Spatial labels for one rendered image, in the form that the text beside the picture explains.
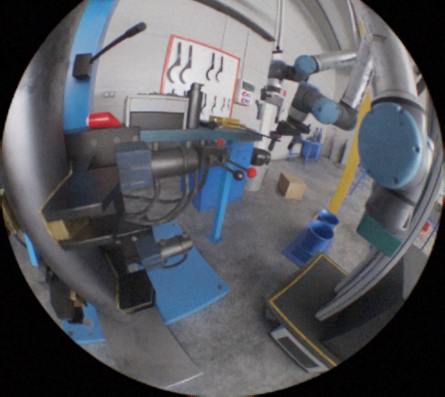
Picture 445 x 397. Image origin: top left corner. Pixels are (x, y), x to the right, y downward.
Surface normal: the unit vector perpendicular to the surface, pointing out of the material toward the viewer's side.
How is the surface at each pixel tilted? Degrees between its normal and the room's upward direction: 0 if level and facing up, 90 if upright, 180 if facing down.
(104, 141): 90
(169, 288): 0
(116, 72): 90
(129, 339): 0
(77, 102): 90
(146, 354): 0
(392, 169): 95
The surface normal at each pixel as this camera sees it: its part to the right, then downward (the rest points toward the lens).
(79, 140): 0.62, 0.40
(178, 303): 0.15, -0.91
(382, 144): -0.99, -0.02
